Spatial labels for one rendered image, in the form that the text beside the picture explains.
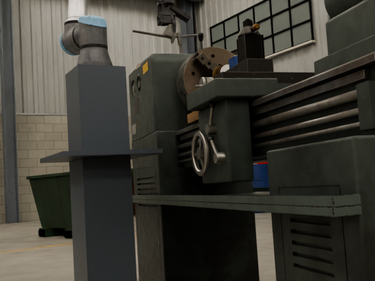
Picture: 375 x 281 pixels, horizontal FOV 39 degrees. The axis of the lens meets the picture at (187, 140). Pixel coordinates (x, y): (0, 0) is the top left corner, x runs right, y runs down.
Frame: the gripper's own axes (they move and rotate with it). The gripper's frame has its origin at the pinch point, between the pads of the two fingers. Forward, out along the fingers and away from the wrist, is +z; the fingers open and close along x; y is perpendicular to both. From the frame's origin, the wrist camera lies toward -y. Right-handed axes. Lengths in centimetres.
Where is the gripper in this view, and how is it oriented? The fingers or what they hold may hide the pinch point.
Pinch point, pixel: (173, 40)
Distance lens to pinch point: 271.2
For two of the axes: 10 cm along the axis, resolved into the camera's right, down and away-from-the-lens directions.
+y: -9.5, 0.3, -3.0
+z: 0.6, 9.9, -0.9
